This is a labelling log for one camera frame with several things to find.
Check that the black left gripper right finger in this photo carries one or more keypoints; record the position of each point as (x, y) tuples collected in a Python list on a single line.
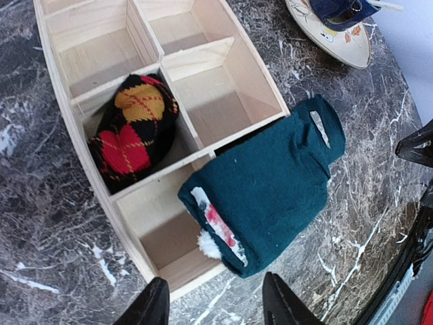
[(282, 306)]

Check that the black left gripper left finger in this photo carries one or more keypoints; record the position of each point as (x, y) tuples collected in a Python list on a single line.
[(151, 306)]

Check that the dark green sock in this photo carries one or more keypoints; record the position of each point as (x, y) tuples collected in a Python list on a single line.
[(254, 199)]

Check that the black red yellow argyle sock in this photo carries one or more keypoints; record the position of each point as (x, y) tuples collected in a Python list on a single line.
[(136, 131)]

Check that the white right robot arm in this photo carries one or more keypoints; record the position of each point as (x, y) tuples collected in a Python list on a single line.
[(416, 149)]

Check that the wooden compartment tray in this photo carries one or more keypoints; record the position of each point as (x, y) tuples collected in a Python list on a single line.
[(220, 82)]

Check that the beige ceramic plate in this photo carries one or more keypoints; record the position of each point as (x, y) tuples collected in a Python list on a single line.
[(352, 47)]

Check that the blue enamel mug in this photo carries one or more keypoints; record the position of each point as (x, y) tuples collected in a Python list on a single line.
[(342, 14)]

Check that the white spoon in mug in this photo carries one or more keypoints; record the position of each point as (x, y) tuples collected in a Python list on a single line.
[(387, 5)]

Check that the white slotted cable duct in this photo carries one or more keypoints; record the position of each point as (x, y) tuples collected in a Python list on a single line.
[(391, 302)]

